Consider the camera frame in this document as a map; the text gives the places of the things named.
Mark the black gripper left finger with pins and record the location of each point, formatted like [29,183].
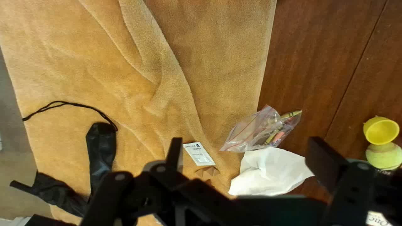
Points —
[175,152]

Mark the white towel tag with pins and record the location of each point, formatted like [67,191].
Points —
[198,154]

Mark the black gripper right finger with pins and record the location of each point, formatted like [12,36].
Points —
[327,161]

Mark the clear plastic bag of crayons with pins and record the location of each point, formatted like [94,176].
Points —
[261,130]

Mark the white cloth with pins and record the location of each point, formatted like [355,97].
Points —
[270,171]

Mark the green tennis ball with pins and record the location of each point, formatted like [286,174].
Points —
[384,156]

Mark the tan towel with tag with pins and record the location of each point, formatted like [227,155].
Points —
[138,76]

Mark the yellow plastic cup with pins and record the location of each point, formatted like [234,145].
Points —
[381,131]

